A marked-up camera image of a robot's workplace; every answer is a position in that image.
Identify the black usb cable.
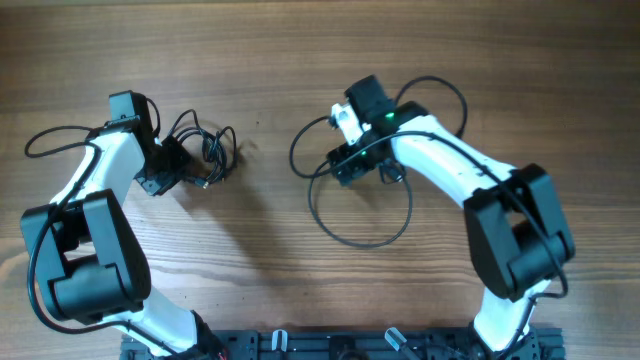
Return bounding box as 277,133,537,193
164,108,239,190

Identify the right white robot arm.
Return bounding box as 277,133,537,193
325,75,576,359

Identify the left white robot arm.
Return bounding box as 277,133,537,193
20,91,235,359

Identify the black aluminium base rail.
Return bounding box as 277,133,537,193
119,327,567,360

